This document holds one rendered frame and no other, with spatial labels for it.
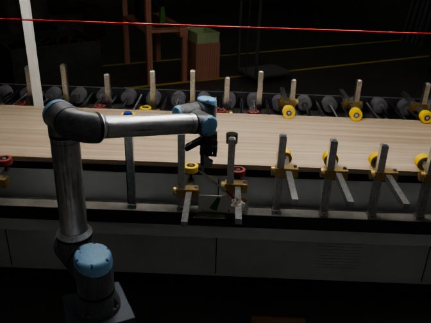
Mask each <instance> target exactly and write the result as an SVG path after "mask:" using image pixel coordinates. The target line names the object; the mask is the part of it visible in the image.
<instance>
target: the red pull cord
mask: <svg viewBox="0 0 431 323"><path fill-rule="evenodd" d="M0 20H8V21H44V22H81V23H101V24H138V25H157V26H194V27H213V28H250V29H287V30H306V31H343V32H362V33H399V34H418V35H431V33H414V32H395V31H358V30H339V29H301V28H265V27H245V26H209V25H189V24H152V23H133V22H96V21H59V20H40V19H3V18H0Z"/></svg>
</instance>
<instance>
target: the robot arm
mask: <svg viewBox="0 0 431 323"><path fill-rule="evenodd" d="M197 100H198V101H195V102H191V103H186V104H181V105H178V106H175V107H174V108H173V110H172V114H153V115H102V114H101V113H100V112H88V111H83V110H79V109H77V108H76V107H75V106H73V105H72V104H71V103H70V102H68V101H64V100H62V99H56V100H53V101H51V102H49V103H48V104H47V105H46V106H45V107H44V109H43V112H42V118H43V120H44V122H45V124H47V129H48V135H49V139H50V145H51V156H52V161H53V172H54V177H55V188H56V198H57V204H58V214H59V221H60V228H59V229H58V231H57V232H56V236H55V238H54V240H53V249H54V252H55V254H56V256H57V257H58V258H59V259H60V261H61V262H62V263H63V264H64V265H65V267H66V268H67V270H68V271H69V272H70V273H71V275H72V276H73V277H74V279H75V280H76V286H77V292H78V294H77V297H76V300H75V303H74V312H75V314H76V316H77V317H78V318H79V319H80V320H82V321H85V322H90V323H96V322H103V321H106V320H108V319H110V318H112V317H113V316H114V315H116V314H117V312H118V311H119V309H120V307H121V299H120V297H119V294H118V293H117V291H116V289H115V285H114V268H113V258H112V253H111V251H110V250H109V248H108V247H107V246H105V245H103V244H98V243H96V244H95V243H94V237H93V229H92V227H91V226H90V225H88V224H87V212H86V204H85V191H84V182H83V169H82V161H81V147H80V142H82V143H88V144H96V143H101V142H102V141H103V140H104V138H125V137H147V136H158V135H181V134H199V135H200V137H198V138H196V139H194V140H192V141H191V142H188V143H186V144H185V147H184V149H185V150H186V151H190V150H191V149H193V148H195V147H197V146H199V145H200V148H199V155H200V165H201V170H202V172H204V168H207V167H211V166H213V160H212V159H210V158H209V156H214V157H217V144H218V141H217V131H216V129H217V119H216V117H217V100H216V99H215V98H214V97H210V96H206V95H203V96H199V97H198V98H197ZM212 152H213V154H212Z"/></svg>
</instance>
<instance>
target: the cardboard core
mask: <svg viewBox="0 0 431 323"><path fill-rule="evenodd" d="M251 323H305V318H290V317H260V316H251Z"/></svg>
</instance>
